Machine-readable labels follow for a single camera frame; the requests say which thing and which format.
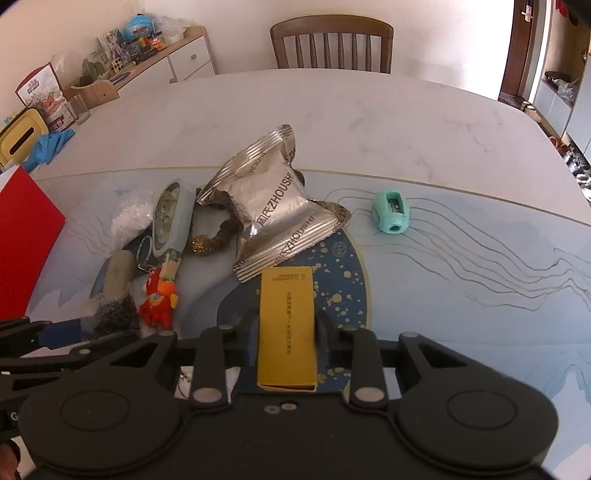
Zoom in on teal pencil sharpener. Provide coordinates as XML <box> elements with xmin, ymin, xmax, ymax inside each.
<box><xmin>371</xmin><ymin>189</ymin><xmax>411</xmax><ymax>234</ymax></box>

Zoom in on yellow and green tissue box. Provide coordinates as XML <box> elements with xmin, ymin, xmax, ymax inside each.
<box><xmin>0</xmin><ymin>108</ymin><xmax>49</xmax><ymax>168</ymax></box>

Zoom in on grey shoe cabinet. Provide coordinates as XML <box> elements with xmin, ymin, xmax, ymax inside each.
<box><xmin>530</xmin><ymin>28</ymin><xmax>591</xmax><ymax>155</ymax></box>

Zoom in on light blue oval case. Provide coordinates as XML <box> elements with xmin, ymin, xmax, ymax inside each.
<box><xmin>152</xmin><ymin>180</ymin><xmax>197</xmax><ymax>257</ymax></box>

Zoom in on clear drinking glass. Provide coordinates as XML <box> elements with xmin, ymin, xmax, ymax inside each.
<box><xmin>69</xmin><ymin>96</ymin><xmax>91</xmax><ymax>126</ymax></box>

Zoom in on white and wood sideboard cabinet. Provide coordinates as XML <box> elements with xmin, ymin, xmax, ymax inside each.
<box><xmin>110</xmin><ymin>25</ymin><xmax>218</xmax><ymax>93</ymax></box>

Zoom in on brown wooden door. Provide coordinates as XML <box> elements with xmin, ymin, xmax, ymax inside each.
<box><xmin>500</xmin><ymin>0</ymin><xmax>553</xmax><ymax>100</ymax></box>

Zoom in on blue round toy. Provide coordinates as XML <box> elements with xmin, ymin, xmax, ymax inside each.
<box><xmin>124</xmin><ymin>14</ymin><xmax>160</xmax><ymax>41</ymax></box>

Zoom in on wooden desktop shelf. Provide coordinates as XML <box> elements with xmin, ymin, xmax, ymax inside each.
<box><xmin>62</xmin><ymin>79</ymin><xmax>120</xmax><ymax>110</ymax></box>

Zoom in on silver foil snack packet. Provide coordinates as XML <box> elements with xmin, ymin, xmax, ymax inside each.
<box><xmin>196</xmin><ymin>124</ymin><xmax>354</xmax><ymax>283</ymax></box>

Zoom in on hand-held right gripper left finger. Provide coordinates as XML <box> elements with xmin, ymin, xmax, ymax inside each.
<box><xmin>99</xmin><ymin>325</ymin><xmax>232</xmax><ymax>409</ymax></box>

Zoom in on clear plastic bag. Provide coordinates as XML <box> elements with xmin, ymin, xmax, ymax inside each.
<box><xmin>110</xmin><ymin>189</ymin><xmax>157</xmax><ymax>251</ymax></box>

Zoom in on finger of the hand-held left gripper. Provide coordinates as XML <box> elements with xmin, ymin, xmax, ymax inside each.
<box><xmin>0</xmin><ymin>336</ymin><xmax>144</xmax><ymax>384</ymax></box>
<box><xmin>0</xmin><ymin>318</ymin><xmax>85</xmax><ymax>356</ymax></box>

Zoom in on brown hair scrunchie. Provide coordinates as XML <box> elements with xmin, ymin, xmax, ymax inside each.
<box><xmin>191</xmin><ymin>170</ymin><xmax>306</xmax><ymax>257</ymax></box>

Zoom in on blue rubber gloves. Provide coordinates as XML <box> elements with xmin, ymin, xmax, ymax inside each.
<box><xmin>22</xmin><ymin>128</ymin><xmax>75</xmax><ymax>172</ymax></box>

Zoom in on red printed bag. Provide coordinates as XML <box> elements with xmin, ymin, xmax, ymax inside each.
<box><xmin>15</xmin><ymin>62</ymin><xmax>77</xmax><ymax>133</ymax></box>

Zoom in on red plush keychain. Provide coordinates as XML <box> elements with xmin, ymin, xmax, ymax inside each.
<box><xmin>136</xmin><ymin>235</ymin><xmax>180</xmax><ymax>331</ymax></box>

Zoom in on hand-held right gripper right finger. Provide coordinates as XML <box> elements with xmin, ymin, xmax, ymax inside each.
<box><xmin>316</xmin><ymin>313</ymin><xmax>462</xmax><ymax>409</ymax></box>

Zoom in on wooden chair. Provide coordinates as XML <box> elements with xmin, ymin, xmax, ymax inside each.
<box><xmin>270</xmin><ymin>18</ymin><xmax>394</xmax><ymax>75</ymax></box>

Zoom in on red and white cardboard box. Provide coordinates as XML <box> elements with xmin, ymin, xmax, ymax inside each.
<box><xmin>0</xmin><ymin>166</ymin><xmax>66</xmax><ymax>320</ymax></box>

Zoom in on yellow cardboard box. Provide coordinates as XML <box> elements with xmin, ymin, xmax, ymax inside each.
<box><xmin>256</xmin><ymin>266</ymin><xmax>319</xmax><ymax>393</ymax></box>

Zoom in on person's left hand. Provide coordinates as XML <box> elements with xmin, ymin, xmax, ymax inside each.
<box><xmin>0</xmin><ymin>442</ymin><xmax>20</xmax><ymax>479</ymax></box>

